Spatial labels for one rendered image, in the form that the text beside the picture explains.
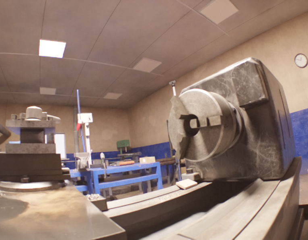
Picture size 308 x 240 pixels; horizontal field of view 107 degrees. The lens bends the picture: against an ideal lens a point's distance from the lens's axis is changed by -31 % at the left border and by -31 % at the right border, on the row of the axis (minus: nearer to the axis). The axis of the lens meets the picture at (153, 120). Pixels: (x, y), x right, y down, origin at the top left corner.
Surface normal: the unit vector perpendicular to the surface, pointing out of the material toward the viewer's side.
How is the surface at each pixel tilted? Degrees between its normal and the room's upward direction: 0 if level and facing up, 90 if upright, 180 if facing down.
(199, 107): 90
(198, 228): 49
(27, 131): 90
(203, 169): 90
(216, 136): 90
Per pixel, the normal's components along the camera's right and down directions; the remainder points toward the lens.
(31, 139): 0.55, -0.22
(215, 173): -0.80, -0.02
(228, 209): 0.36, -0.81
